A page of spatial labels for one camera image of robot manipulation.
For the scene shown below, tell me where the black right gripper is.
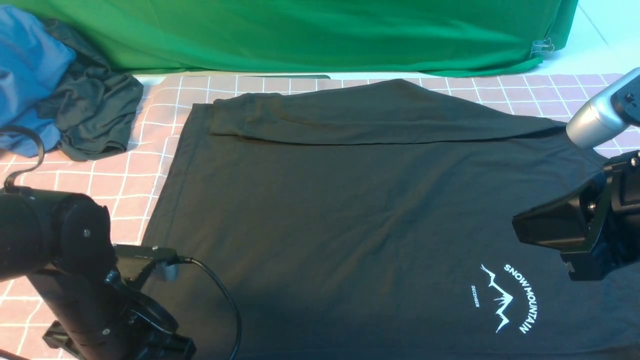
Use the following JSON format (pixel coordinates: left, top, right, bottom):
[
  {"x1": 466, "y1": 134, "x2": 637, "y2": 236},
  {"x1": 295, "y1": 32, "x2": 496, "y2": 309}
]
[{"x1": 512, "y1": 151, "x2": 640, "y2": 281}]

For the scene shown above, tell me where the dark gray long-sleeved shirt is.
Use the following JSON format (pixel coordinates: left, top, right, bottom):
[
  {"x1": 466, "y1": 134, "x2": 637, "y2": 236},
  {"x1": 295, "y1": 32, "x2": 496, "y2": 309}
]
[{"x1": 140, "y1": 78, "x2": 640, "y2": 360}]

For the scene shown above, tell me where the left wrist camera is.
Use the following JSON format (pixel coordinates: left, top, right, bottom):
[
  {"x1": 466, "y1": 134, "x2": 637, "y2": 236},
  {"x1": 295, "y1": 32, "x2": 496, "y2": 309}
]
[{"x1": 113, "y1": 244, "x2": 181, "y2": 288}]

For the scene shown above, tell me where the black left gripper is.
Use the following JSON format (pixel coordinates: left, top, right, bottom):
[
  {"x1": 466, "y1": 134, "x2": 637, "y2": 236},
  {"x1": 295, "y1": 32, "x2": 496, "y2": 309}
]
[{"x1": 27, "y1": 269, "x2": 197, "y2": 360}]

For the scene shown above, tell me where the black left camera cable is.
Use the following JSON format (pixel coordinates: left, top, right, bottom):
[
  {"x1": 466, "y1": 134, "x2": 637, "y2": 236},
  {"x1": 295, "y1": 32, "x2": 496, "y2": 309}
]
[{"x1": 0, "y1": 125, "x2": 244, "y2": 360}]

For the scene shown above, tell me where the dark gray crumpled garment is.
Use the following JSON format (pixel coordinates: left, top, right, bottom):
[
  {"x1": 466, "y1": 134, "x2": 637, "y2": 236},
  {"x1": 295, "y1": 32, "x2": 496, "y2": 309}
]
[{"x1": 36, "y1": 18, "x2": 144, "y2": 162}]

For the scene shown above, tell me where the green backdrop cloth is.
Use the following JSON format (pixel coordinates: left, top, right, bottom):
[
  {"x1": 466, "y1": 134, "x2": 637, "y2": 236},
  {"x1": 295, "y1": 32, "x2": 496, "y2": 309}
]
[{"x1": 8, "y1": 0, "x2": 578, "y2": 78}]

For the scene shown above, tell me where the blue crumpled garment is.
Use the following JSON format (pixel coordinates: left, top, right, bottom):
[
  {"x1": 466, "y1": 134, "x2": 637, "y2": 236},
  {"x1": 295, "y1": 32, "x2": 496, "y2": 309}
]
[{"x1": 0, "y1": 4, "x2": 76, "y2": 151}]

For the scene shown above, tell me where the metal binder clip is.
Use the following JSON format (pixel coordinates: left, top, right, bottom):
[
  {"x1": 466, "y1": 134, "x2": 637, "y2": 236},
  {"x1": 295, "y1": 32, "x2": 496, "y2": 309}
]
[{"x1": 530, "y1": 38, "x2": 555, "y2": 57}]

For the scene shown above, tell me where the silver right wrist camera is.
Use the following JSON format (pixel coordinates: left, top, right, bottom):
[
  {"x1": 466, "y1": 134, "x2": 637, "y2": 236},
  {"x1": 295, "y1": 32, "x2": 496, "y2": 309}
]
[{"x1": 566, "y1": 67, "x2": 640, "y2": 149}]

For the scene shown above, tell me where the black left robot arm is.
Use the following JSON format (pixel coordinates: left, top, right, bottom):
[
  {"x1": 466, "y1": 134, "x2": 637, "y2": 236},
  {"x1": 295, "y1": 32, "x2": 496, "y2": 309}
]
[{"x1": 1, "y1": 186, "x2": 196, "y2": 360}]

